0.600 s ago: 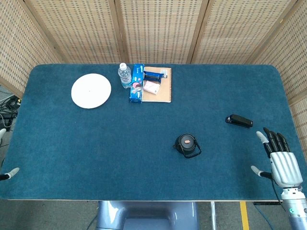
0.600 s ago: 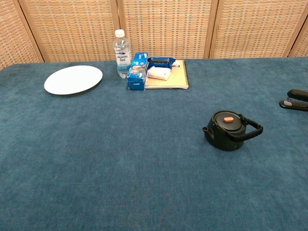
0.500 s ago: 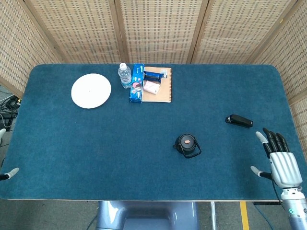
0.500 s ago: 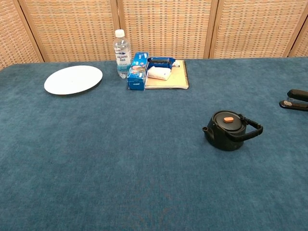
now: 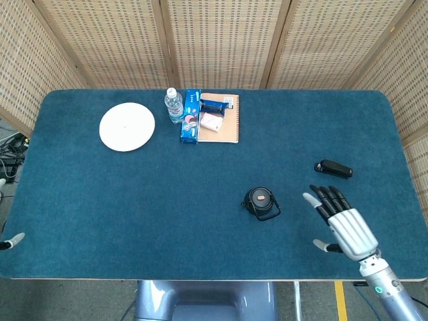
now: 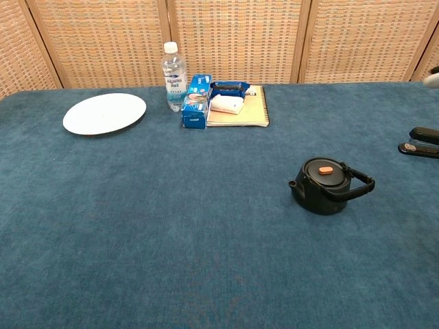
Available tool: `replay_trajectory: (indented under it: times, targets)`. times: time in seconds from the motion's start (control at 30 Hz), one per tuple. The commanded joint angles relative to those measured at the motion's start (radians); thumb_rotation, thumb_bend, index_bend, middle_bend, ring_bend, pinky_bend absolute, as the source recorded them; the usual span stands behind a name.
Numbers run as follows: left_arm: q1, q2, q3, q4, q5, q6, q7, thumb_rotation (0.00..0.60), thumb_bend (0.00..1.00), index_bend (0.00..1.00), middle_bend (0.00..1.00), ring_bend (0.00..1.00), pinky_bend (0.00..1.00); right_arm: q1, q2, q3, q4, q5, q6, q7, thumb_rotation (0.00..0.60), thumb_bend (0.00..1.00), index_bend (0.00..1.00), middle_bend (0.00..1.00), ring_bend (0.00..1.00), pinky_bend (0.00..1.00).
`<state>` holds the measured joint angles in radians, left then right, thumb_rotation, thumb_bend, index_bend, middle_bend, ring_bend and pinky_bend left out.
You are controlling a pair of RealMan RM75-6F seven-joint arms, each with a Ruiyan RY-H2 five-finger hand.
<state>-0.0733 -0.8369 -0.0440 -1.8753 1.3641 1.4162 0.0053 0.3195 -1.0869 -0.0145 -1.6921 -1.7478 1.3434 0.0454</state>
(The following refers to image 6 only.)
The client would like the woven bamboo screen panel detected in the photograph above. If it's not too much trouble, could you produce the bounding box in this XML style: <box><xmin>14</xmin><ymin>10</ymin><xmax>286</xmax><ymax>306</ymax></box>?
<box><xmin>167</xmin><ymin>0</ymin><xmax>312</xmax><ymax>86</ymax></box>
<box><xmin>0</xmin><ymin>0</ymin><xmax>63</xmax><ymax>100</ymax></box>
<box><xmin>19</xmin><ymin>0</ymin><xmax>171</xmax><ymax>89</ymax></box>
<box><xmin>410</xmin><ymin>32</ymin><xmax>439</xmax><ymax>82</ymax></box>
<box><xmin>290</xmin><ymin>0</ymin><xmax>439</xmax><ymax>84</ymax></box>

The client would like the tan spiral notebook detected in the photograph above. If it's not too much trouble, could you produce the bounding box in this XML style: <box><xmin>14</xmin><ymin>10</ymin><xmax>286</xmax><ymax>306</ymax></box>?
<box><xmin>206</xmin><ymin>85</ymin><xmax>270</xmax><ymax>128</ymax></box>

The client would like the blue cookie packet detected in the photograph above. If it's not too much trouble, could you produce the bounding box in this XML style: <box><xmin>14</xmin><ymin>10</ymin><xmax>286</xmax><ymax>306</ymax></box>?
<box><xmin>209</xmin><ymin>81</ymin><xmax>251</xmax><ymax>99</ymax></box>

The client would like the blue carpet tablecloth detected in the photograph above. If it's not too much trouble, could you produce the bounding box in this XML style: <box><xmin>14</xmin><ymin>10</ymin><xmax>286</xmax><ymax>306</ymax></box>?
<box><xmin>0</xmin><ymin>82</ymin><xmax>439</xmax><ymax>329</ymax></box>

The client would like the long blue cardboard box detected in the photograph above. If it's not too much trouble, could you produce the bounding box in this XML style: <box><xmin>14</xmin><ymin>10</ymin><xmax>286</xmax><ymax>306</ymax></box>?
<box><xmin>180</xmin><ymin>74</ymin><xmax>213</xmax><ymax>130</ymax></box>

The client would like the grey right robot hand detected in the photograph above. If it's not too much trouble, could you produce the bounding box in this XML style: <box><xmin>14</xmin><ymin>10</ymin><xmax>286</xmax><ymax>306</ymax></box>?
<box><xmin>423</xmin><ymin>66</ymin><xmax>439</xmax><ymax>88</ymax></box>

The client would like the white round plate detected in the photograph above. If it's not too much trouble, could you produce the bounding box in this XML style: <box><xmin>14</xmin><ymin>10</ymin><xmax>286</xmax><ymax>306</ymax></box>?
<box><xmin>62</xmin><ymin>93</ymin><xmax>147</xmax><ymax>136</ymax></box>

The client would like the black stapler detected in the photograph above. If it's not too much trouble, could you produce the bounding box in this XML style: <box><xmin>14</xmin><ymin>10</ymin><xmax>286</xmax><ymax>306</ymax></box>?
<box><xmin>397</xmin><ymin>126</ymin><xmax>439</xmax><ymax>159</ymax></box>

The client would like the clear plastic water bottle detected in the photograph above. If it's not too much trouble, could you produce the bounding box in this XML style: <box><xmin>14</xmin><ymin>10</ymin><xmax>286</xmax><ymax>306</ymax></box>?
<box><xmin>161</xmin><ymin>41</ymin><xmax>189</xmax><ymax>112</ymax></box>

